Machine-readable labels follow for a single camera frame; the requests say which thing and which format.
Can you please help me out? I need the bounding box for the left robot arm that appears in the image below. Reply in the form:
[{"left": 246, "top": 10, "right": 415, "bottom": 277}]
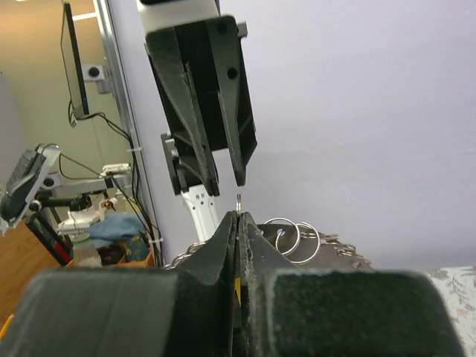
[{"left": 146, "top": 15, "right": 257, "bottom": 242}]

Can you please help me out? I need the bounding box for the black keyboard on stand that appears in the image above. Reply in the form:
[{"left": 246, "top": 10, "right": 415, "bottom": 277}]
[{"left": 1, "top": 144, "right": 61, "bottom": 236}]

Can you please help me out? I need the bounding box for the blue cloth on bench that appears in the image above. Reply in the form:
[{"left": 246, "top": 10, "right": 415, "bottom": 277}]
[{"left": 86, "top": 213, "right": 146, "bottom": 241}]

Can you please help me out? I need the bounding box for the metal ring key organizer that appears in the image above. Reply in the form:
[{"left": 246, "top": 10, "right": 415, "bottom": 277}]
[{"left": 164, "top": 192, "right": 373, "bottom": 271}]

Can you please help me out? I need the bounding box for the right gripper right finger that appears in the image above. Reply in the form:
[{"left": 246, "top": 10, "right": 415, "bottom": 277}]
[{"left": 237, "top": 213, "right": 464, "bottom": 356}]

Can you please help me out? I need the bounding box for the clear plastic bottle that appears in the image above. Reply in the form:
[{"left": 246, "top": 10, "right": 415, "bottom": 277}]
[{"left": 71, "top": 234, "right": 103, "bottom": 268}]

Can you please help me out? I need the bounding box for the black computer monitor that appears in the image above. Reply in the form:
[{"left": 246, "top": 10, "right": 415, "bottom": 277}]
[{"left": 60, "top": 2, "right": 89, "bottom": 119}]

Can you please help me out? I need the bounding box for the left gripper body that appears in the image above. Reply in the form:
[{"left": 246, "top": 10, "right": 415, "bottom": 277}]
[{"left": 144, "top": 14, "right": 258, "bottom": 198}]

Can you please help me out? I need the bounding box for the wooden tray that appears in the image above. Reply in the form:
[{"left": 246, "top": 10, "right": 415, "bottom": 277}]
[{"left": 65, "top": 245, "right": 155, "bottom": 268}]

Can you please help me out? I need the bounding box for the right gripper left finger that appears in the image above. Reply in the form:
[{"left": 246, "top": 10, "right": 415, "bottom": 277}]
[{"left": 1, "top": 211, "right": 237, "bottom": 356}]

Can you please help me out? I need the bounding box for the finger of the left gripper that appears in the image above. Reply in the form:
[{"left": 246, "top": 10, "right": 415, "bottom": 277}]
[
  {"left": 146, "top": 28, "right": 219, "bottom": 196},
  {"left": 207, "top": 16, "right": 257, "bottom": 186}
]

